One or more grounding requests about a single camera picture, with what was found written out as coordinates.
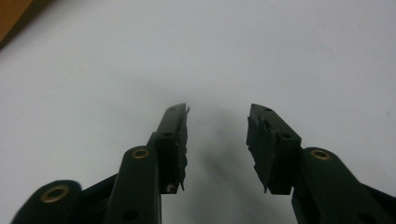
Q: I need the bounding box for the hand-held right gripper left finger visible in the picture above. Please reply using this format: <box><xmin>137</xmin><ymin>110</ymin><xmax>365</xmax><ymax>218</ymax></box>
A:
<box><xmin>154</xmin><ymin>103</ymin><xmax>191</xmax><ymax>195</ymax></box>

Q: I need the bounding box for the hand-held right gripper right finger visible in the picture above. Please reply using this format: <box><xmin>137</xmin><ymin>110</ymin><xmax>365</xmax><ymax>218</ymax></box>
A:
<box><xmin>246</xmin><ymin>103</ymin><xmax>303</xmax><ymax>196</ymax></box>

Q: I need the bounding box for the white table mat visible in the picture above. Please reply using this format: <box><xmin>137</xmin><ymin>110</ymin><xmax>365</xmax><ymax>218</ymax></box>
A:
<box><xmin>0</xmin><ymin>0</ymin><xmax>396</xmax><ymax>224</ymax></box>

